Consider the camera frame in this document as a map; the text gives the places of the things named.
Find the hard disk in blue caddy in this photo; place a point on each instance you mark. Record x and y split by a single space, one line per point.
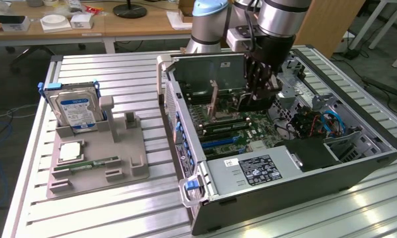
74 109

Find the brown cardboard box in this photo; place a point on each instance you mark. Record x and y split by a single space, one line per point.
186 5

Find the white box with black top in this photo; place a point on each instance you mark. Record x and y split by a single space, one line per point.
14 24

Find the CPU socket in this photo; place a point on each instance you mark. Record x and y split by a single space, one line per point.
226 115

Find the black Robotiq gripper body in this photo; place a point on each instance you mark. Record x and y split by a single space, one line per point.
275 49

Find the small silver heatsink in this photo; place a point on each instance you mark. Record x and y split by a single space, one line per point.
258 146

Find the black chair base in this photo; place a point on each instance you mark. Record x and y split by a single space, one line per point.
387 85

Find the graphics card with metal bracket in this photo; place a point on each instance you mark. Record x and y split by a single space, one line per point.
255 105

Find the white box with label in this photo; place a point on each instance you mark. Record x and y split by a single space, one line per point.
82 21

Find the RAM stick with white label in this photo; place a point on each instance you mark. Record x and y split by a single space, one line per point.
226 127

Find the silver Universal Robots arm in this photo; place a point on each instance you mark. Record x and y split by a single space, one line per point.
282 17

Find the black round lamp base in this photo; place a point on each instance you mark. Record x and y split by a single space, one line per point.
130 12

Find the green RAM stick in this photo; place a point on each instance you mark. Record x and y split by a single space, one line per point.
86 164

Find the wooden cabinet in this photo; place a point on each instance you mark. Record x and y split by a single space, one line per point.
338 24

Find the grey power supply unit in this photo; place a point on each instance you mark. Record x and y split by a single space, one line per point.
231 178

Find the green motherboard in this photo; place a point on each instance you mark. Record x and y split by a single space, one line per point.
251 134

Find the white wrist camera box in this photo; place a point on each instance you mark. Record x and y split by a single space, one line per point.
236 39

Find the red packet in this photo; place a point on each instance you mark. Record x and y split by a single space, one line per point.
94 10

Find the white papers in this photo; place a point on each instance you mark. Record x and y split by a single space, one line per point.
179 22

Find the grey cup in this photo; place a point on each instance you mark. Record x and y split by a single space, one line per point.
35 3

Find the blue expansion slot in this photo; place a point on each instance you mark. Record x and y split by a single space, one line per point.
219 142

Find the grey plastic parts rack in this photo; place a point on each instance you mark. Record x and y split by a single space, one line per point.
96 141

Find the open black PC case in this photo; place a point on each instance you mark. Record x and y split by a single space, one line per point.
284 198

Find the silver CPU chip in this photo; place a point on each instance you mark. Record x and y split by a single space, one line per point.
70 151

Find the white round container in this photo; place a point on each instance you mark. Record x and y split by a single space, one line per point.
55 23

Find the wooden desk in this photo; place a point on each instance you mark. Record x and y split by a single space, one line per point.
36 36

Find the metal disk bay cage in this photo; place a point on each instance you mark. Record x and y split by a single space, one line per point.
298 86

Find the white table frame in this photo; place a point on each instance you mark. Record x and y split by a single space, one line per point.
378 24

